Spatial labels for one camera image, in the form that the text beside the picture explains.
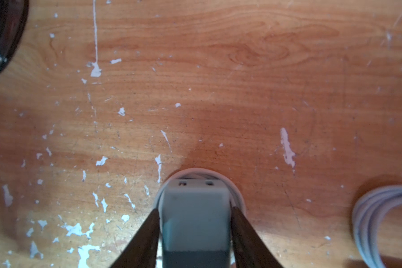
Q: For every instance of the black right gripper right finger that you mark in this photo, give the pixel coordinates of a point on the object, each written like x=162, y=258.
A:
x=249, y=249

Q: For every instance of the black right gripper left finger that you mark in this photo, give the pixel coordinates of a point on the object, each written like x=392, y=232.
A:
x=141, y=252

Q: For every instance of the teal charger front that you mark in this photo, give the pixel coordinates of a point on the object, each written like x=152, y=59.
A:
x=195, y=224

